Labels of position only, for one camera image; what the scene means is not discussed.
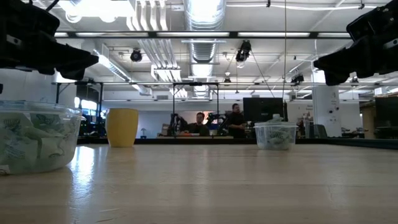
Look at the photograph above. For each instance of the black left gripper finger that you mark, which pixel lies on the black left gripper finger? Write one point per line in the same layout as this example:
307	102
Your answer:
81	60
73	75

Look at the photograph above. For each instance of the green sweetener packet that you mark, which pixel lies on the green sweetener packet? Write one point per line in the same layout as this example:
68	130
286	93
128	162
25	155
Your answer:
15	126
53	124
11	155
49	152
276	137

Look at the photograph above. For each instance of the yellow cup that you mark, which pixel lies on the yellow cup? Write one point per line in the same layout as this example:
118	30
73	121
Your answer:
122	127

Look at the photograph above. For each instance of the black computer monitor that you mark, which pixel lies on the black computer monitor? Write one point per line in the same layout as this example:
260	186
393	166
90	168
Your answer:
264	109
387	109

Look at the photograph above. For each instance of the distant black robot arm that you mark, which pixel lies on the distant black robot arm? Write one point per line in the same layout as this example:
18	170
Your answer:
178	124
217	123

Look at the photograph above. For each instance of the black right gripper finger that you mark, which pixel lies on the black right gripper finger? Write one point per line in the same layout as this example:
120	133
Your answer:
337	77
335	62

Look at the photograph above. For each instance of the white building pillar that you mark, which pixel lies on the white building pillar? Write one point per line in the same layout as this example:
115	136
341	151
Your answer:
326	109

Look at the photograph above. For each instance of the distant black rig frame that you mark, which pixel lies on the distant black rig frame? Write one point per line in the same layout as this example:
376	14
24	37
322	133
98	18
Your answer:
57	93
196	83

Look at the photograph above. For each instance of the silver ventilation duct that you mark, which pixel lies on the silver ventilation duct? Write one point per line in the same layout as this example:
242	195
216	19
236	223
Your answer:
203	49

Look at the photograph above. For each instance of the black ceiling spotlight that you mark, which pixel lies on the black ceiling spotlight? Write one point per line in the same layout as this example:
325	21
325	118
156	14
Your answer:
243	51
136	55
297	78

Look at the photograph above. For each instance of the clear plastic bowl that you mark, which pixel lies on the clear plastic bowl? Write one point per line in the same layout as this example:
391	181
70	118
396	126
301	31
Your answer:
76	109

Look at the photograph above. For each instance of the person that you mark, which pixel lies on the person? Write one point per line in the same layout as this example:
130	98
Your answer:
236	121
199	126

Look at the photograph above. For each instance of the black table frame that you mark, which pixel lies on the black table frame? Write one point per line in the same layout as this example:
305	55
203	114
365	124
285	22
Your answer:
342	142

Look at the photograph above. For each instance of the small clear plastic container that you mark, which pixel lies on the small clear plastic container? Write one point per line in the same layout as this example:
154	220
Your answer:
259	137

